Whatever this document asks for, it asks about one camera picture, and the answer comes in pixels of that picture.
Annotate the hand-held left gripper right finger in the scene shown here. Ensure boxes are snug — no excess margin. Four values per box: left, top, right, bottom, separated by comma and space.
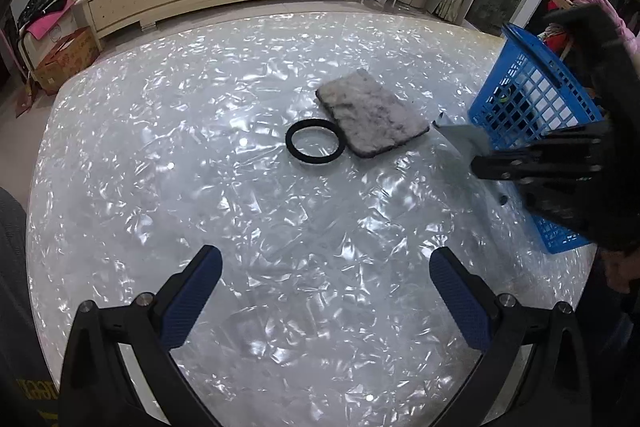
429, 247, 593, 427

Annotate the pink cloth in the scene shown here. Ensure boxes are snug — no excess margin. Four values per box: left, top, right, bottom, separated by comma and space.
27, 0, 76, 40

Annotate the blue plastic basket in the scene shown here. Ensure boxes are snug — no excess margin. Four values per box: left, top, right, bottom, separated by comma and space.
467, 23, 610, 255

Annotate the black rubber ring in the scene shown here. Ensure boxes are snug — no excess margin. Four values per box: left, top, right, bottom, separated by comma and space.
285, 119, 344, 165

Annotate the light blue cloth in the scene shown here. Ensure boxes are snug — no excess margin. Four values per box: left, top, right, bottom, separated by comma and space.
432, 111, 494, 170

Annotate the person's right hand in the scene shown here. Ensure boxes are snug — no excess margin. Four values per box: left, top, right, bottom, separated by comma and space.
604, 249, 640, 294

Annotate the black patterned bag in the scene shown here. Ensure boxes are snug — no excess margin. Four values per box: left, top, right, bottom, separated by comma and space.
17, 0, 63, 30

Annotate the grey fluffy cloth pad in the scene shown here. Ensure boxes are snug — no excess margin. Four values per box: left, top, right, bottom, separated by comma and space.
316, 68, 432, 159

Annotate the brown cardboard box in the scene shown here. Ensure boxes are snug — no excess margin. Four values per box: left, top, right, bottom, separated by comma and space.
32, 27, 100, 95

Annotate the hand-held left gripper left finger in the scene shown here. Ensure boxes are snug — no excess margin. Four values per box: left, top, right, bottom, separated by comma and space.
59, 244, 223, 427

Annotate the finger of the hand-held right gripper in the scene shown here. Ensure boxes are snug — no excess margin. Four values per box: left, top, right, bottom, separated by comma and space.
517, 177, 640, 254
471, 121, 613, 182

